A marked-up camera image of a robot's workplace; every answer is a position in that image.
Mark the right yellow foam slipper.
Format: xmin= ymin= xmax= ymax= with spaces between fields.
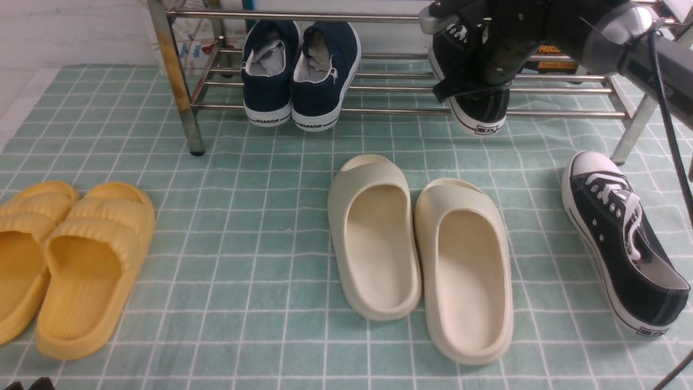
xmin=35 ymin=182 xmax=156 ymax=360

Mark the left yellow foam slipper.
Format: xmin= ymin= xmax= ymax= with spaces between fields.
xmin=1 ymin=181 xmax=80 ymax=345

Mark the right cream foam slide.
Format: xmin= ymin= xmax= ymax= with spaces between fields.
xmin=414 ymin=178 xmax=513 ymax=366

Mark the right navy canvas sneaker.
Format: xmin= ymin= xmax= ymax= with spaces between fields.
xmin=290 ymin=21 xmax=362 ymax=132

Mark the left navy canvas sneaker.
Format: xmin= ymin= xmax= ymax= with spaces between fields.
xmin=240 ymin=20 xmax=301 ymax=128

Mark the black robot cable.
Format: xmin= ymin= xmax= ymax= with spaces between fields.
xmin=647 ymin=30 xmax=693 ymax=390

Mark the left cream foam slide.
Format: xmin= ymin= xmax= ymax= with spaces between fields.
xmin=328 ymin=154 xmax=422 ymax=321

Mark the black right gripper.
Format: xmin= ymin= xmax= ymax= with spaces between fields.
xmin=419 ymin=1 xmax=547 ymax=102

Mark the black canvas sneaker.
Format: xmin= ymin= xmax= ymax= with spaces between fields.
xmin=561 ymin=151 xmax=691 ymax=337
xmin=428 ymin=21 xmax=509 ymax=137

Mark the dark printed cardboard box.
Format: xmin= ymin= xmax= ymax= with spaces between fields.
xmin=521 ymin=45 xmax=579 ymax=75

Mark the green checkered floor cloth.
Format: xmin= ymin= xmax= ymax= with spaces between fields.
xmin=2 ymin=65 xmax=691 ymax=389

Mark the yellow foam slipper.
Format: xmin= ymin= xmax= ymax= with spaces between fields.
xmin=35 ymin=182 xmax=156 ymax=360
xmin=1 ymin=181 xmax=80 ymax=345

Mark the metal shoe rack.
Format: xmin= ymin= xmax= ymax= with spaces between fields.
xmin=147 ymin=1 xmax=680 ymax=161

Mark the navy canvas sneaker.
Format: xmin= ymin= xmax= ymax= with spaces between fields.
xmin=240 ymin=20 xmax=301 ymax=128
xmin=290 ymin=21 xmax=362 ymax=132

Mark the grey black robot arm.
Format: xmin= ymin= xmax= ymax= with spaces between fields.
xmin=419 ymin=1 xmax=692 ymax=126

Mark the colourful printed paper sheet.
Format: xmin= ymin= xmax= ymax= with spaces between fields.
xmin=173 ymin=19 xmax=247 ymax=76

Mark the cream foam slide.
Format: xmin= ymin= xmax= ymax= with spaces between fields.
xmin=414 ymin=178 xmax=513 ymax=366
xmin=328 ymin=154 xmax=422 ymax=321

